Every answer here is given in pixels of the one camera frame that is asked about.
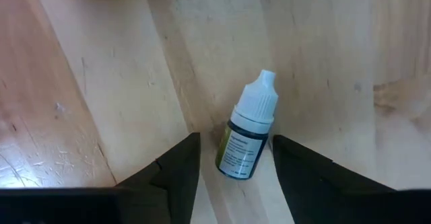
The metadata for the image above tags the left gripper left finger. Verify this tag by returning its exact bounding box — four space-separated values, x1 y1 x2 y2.
116 132 202 224

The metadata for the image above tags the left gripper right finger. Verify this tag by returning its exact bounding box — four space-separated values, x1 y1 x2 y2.
272 135 431 224

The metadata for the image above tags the small white-capped dropper bottle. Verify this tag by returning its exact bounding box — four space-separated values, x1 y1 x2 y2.
215 69 279 180

